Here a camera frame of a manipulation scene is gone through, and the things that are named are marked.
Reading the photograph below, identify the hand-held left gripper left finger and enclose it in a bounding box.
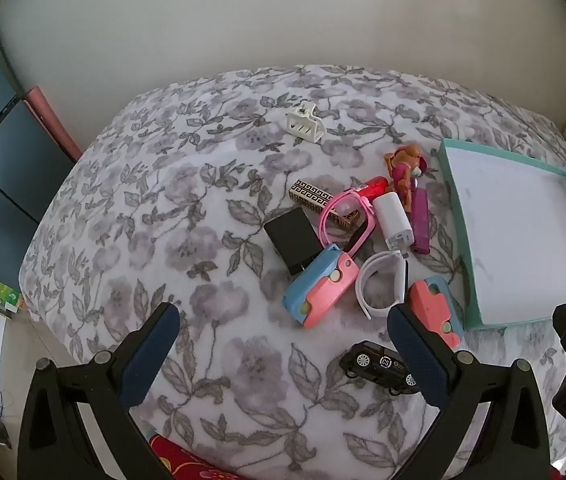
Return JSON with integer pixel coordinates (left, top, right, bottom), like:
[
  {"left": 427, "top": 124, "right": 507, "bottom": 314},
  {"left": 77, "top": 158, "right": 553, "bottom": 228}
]
[{"left": 17, "top": 301, "right": 181, "bottom": 480}]

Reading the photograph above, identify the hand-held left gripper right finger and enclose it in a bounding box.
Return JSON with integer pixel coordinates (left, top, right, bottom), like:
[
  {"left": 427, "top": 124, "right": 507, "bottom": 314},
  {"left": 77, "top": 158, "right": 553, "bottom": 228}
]
[{"left": 387, "top": 303, "right": 551, "bottom": 480}]

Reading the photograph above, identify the black toy car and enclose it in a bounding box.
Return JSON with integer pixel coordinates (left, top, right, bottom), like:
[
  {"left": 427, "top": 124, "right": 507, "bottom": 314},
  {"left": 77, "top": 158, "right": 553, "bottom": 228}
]
[{"left": 339, "top": 341, "right": 421, "bottom": 397}]

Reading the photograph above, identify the white smart watch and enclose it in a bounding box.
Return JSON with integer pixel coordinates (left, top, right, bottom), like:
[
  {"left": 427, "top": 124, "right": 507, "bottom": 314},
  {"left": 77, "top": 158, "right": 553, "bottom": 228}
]
[{"left": 355, "top": 251, "right": 410, "bottom": 322}]

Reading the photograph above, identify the teal box tray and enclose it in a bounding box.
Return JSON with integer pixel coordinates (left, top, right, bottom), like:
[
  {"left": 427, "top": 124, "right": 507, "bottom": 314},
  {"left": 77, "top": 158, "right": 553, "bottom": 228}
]
[{"left": 437, "top": 138, "right": 566, "bottom": 332}]

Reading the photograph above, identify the white charger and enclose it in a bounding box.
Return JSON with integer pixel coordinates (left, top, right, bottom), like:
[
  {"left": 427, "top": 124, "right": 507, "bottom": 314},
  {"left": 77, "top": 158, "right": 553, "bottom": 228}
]
[{"left": 372, "top": 192, "right": 416, "bottom": 258}]

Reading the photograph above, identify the pink wristwatch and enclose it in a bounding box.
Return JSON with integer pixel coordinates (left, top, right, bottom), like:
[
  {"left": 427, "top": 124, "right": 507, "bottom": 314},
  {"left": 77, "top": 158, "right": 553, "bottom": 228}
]
[{"left": 319, "top": 186, "right": 376, "bottom": 256}]

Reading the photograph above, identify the black charger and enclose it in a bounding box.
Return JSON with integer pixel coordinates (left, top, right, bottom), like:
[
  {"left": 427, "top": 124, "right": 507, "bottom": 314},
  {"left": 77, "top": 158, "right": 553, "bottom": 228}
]
[{"left": 263, "top": 208, "right": 325, "bottom": 276}]

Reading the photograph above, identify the small red bottle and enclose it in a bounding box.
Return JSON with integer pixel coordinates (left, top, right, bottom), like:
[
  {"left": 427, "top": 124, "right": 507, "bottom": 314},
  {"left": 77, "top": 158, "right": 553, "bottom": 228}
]
[{"left": 350, "top": 176, "right": 389, "bottom": 201}]

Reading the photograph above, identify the toy dog figure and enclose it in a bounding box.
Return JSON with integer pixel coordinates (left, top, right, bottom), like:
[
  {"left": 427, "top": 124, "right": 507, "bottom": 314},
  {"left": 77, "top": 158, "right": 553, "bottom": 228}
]
[{"left": 383, "top": 144, "right": 429, "bottom": 213}]

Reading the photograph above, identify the red patterned cloth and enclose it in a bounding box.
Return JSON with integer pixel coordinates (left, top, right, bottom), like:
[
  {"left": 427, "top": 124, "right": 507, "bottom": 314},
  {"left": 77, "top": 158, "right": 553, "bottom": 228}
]
[{"left": 149, "top": 435, "right": 244, "bottom": 480}]

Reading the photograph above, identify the grey floral blanket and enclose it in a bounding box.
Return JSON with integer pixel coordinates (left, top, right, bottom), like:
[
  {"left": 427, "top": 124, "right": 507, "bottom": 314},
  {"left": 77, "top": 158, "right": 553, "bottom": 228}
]
[{"left": 19, "top": 64, "right": 566, "bottom": 480}]

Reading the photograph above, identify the dark grey wardrobe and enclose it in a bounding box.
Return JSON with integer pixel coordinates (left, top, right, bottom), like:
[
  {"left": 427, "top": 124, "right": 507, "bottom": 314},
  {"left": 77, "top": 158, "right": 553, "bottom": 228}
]
[{"left": 0, "top": 22, "right": 81, "bottom": 291}]

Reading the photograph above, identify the pink board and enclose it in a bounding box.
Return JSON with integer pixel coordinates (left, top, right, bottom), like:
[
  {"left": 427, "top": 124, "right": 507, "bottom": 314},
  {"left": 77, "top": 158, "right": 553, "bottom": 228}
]
[{"left": 25, "top": 87, "right": 82, "bottom": 161}]

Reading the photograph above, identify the white hair claw clip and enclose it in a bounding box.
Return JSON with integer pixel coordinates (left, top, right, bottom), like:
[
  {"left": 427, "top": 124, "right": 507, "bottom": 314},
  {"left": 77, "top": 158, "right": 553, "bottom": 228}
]
[{"left": 285, "top": 101, "right": 325, "bottom": 143}]

